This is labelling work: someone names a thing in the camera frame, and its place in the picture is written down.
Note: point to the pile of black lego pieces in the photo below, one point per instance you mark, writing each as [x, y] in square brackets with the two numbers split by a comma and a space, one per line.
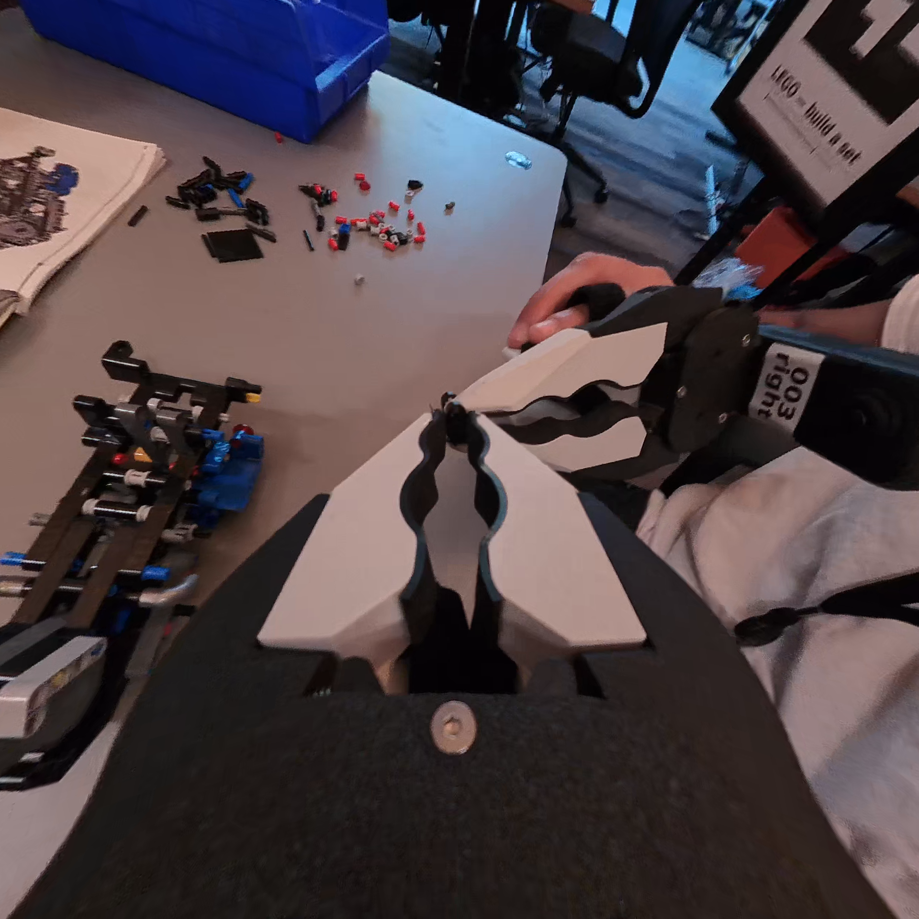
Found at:
[222, 190]

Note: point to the white lego instruction booklet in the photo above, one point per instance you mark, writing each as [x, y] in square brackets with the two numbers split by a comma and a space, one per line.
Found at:
[93, 201]

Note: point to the blue plastic storage bin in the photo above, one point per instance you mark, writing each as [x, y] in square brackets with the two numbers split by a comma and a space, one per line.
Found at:
[215, 50]

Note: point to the person's white shirt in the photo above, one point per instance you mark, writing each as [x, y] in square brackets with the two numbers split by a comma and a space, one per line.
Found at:
[825, 545]

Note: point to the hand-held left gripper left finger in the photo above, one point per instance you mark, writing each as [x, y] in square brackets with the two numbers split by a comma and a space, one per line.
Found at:
[337, 574]

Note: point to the partly built black lego model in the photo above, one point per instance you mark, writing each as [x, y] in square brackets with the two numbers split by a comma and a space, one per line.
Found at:
[143, 445]

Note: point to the blue crinkled wrapper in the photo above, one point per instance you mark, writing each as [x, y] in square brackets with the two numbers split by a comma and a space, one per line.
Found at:
[725, 280]

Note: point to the orange box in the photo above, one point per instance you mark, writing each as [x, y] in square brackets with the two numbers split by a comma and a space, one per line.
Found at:
[775, 237]

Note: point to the person's right forearm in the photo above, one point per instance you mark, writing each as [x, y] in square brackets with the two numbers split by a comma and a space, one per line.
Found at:
[825, 323]

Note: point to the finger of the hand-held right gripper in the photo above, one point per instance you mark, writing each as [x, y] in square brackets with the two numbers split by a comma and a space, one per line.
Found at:
[603, 449]
[574, 362]

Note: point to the black metal stand bars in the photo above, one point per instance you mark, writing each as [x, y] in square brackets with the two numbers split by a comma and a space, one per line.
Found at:
[790, 230]

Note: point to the black flat lego plate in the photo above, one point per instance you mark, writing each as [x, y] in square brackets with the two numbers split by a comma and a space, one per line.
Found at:
[233, 245]

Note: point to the pile of red grey lego pieces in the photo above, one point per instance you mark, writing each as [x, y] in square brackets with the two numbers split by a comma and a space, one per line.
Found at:
[373, 226]

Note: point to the clear transparent lego piece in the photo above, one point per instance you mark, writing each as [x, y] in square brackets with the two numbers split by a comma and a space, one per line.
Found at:
[518, 160]

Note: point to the short black lego pin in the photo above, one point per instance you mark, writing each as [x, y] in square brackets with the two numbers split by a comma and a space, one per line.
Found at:
[138, 215]

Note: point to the black framed white sign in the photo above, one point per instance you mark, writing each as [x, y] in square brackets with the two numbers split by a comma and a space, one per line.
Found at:
[811, 86]

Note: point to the person's right hand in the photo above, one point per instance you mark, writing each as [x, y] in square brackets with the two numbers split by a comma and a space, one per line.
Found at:
[596, 269]

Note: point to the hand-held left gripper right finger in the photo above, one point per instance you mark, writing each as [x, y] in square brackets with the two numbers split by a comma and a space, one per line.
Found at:
[567, 574]

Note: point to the small black lego connector piece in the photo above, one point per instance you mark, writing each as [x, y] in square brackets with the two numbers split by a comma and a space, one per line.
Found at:
[454, 413]

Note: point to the black office chair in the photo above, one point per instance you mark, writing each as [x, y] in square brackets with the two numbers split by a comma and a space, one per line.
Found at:
[603, 50]

